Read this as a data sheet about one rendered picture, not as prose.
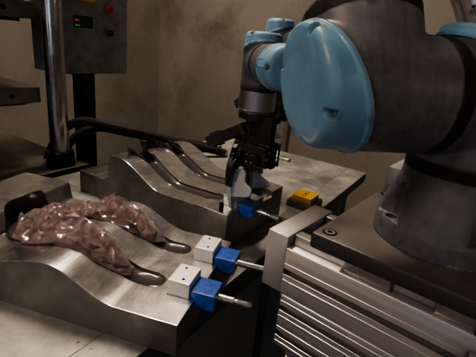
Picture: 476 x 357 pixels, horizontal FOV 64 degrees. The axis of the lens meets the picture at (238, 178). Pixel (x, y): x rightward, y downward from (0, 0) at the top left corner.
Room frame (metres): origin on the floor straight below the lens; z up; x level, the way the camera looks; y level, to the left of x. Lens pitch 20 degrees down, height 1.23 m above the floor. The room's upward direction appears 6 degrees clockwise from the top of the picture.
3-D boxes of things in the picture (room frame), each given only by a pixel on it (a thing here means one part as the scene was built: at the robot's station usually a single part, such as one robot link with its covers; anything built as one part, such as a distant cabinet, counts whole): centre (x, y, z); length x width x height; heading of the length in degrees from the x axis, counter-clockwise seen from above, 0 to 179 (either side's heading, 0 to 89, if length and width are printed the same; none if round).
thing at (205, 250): (0.60, 0.00, 0.85); 0.13 x 0.05 x 0.05; 76
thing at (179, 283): (0.50, 0.02, 0.85); 0.13 x 0.05 x 0.05; 76
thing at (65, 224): (0.62, 0.27, 0.90); 0.26 x 0.18 x 0.08; 76
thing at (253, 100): (0.78, -0.02, 1.12); 0.08 x 0.08 x 0.05
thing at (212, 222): (0.96, 0.16, 0.87); 0.50 x 0.26 x 0.14; 59
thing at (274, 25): (1.09, -0.07, 1.25); 0.09 x 0.08 x 0.11; 73
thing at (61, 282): (0.61, 0.27, 0.85); 0.50 x 0.26 x 0.11; 76
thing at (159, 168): (0.94, 0.15, 0.92); 0.35 x 0.16 x 0.09; 59
